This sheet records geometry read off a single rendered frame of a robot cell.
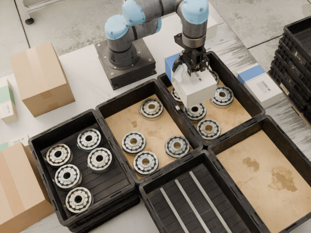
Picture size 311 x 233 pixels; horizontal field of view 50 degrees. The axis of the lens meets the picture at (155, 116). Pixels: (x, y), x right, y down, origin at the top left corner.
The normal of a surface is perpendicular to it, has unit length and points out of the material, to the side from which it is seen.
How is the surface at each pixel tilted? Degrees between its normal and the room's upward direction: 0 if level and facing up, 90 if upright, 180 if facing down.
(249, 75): 0
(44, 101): 90
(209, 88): 90
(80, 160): 0
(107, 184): 0
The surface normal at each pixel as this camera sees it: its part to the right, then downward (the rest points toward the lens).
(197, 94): 0.40, 0.78
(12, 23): -0.07, -0.51
